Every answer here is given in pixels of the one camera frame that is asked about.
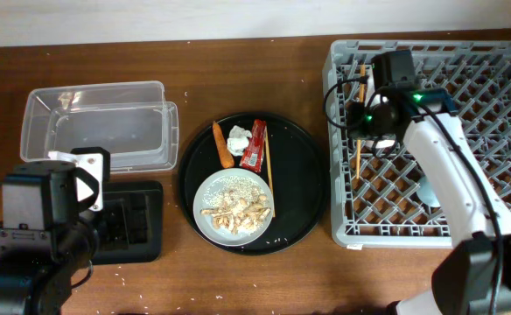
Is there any round black serving tray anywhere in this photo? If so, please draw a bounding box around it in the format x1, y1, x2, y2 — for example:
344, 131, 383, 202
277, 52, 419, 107
177, 112, 330, 256

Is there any grey dishwasher rack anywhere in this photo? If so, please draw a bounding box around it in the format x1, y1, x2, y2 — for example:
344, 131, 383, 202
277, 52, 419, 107
322, 40, 511, 249

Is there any pink white bowl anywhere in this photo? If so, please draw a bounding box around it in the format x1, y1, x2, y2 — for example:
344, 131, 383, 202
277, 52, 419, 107
366, 76, 395, 150

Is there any clear plastic bin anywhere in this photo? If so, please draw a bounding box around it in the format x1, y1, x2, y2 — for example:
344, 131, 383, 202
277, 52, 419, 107
19, 80, 179, 173

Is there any black rectangular tray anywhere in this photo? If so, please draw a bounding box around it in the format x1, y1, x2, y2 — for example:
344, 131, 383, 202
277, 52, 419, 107
92, 180, 164, 265

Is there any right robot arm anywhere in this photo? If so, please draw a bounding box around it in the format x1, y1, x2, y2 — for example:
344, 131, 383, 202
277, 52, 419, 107
346, 87, 511, 315

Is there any red snack wrapper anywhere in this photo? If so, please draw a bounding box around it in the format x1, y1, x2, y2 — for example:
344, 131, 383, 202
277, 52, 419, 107
240, 119, 267, 173

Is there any crumpled white tissue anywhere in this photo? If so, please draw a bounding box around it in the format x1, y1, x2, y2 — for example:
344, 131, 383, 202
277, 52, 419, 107
227, 125, 252, 157

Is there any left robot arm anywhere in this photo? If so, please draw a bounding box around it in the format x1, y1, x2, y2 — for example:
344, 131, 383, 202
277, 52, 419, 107
0, 161, 164, 314

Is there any blue plastic cup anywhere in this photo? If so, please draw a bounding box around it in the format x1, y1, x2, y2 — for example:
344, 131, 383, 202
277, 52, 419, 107
416, 177, 440, 207

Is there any grey plate with leftovers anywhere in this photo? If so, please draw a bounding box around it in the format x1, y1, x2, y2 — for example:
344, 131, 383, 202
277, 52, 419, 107
192, 168, 275, 247

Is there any wooden chopstick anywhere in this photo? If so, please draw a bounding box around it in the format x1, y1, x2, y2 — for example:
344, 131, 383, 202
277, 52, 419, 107
355, 64, 367, 181
264, 126, 275, 200

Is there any orange carrot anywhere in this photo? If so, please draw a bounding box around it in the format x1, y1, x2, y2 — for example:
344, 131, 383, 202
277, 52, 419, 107
212, 122, 235, 169

